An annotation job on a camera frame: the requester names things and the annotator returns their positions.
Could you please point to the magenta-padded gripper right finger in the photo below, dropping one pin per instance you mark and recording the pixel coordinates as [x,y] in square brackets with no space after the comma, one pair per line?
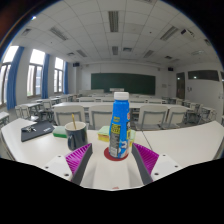
[165,165]

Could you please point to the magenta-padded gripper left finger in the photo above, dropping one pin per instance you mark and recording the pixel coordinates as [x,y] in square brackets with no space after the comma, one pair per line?
[57,165]

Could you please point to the blue drink bottle white cap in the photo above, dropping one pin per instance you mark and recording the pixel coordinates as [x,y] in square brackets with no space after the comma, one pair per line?
[119,130]

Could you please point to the dark blue mug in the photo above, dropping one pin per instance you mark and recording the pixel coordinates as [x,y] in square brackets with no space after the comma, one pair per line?
[77,138]

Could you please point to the black laptop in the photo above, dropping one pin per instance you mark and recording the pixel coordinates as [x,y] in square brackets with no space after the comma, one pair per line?
[40,130]

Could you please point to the bunch of keys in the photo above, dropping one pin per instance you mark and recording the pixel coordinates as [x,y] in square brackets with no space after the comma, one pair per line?
[29,128]

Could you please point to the wooden stir stick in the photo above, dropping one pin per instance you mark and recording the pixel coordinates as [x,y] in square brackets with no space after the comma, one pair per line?
[73,120]

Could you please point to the group of grey classroom chairs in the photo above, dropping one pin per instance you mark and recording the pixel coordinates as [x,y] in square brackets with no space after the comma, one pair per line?
[151,116]

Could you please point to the rows of white classroom desks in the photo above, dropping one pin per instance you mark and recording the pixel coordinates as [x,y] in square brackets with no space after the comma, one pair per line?
[96,104]

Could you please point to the dark brown door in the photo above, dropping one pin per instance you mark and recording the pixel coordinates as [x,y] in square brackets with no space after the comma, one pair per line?
[180,86]

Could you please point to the blue curtain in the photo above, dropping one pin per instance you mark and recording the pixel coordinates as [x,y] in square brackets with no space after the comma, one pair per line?
[66,78]
[45,76]
[15,78]

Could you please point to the dark green chalkboard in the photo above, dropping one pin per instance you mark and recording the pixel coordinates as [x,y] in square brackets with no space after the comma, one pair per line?
[133,83]

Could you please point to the tall classroom window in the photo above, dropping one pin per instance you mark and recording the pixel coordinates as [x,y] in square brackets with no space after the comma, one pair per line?
[58,76]
[35,76]
[5,78]

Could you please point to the white lectern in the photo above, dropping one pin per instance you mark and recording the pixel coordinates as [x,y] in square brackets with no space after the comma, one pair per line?
[116,90]

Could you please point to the ceiling projector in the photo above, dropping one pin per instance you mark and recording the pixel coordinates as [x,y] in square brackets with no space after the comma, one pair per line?
[187,33]

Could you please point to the group of ceiling light panels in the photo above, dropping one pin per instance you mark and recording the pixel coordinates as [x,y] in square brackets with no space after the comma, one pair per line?
[113,20]

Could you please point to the black wall speaker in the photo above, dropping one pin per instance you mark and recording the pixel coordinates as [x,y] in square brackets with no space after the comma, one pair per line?
[170,69]
[76,64]

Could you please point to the dark high wall window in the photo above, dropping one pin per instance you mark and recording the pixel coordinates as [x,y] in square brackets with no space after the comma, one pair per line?
[203,75]

